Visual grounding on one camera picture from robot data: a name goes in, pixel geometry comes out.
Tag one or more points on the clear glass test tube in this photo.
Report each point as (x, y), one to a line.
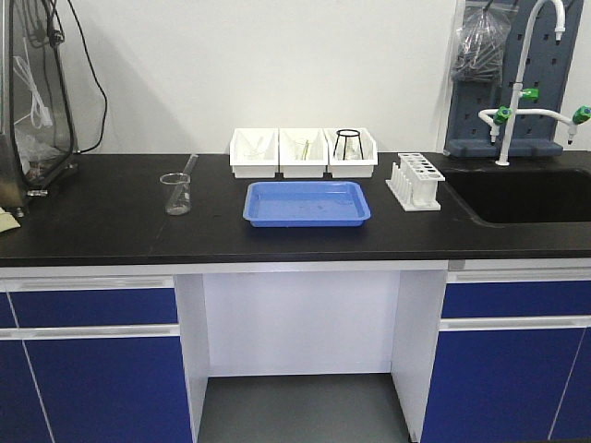
(179, 201)

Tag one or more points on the white test tube rack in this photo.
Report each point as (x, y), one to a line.
(414, 182)

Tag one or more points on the grey pegboard drying rack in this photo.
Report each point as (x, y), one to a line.
(546, 70)

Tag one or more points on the blue plastic tray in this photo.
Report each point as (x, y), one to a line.
(306, 204)

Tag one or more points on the middle white storage bin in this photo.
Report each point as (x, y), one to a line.
(315, 166)

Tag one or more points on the white storage bin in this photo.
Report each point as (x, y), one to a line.
(266, 168)
(315, 166)
(352, 168)

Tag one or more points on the left white storage bin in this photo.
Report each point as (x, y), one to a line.
(266, 168)

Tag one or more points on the glass flask in right bin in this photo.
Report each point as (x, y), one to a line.
(350, 148)

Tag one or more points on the right white storage bin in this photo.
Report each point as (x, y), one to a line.
(352, 168)

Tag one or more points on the glassware in left bin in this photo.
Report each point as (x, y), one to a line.
(251, 149)

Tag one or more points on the glass beaker on counter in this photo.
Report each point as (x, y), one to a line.
(168, 181)

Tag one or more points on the black lab sink basin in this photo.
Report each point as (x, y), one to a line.
(517, 197)

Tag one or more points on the white gooseneck lab faucet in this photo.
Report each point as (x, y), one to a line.
(496, 117)

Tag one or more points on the left blue cabinet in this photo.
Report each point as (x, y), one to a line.
(92, 362)

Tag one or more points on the blue cabinet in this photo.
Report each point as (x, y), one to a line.
(92, 362)
(512, 363)

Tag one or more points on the right blue cabinet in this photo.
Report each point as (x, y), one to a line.
(512, 363)

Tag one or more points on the plastic bag of pegs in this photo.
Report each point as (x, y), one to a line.
(481, 42)

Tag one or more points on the clear bag on stand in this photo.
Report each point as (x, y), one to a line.
(38, 139)

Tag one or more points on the beige cloth at edge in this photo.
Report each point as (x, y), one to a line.
(8, 221)

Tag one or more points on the black wire tripod stand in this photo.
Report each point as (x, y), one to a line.
(345, 132)

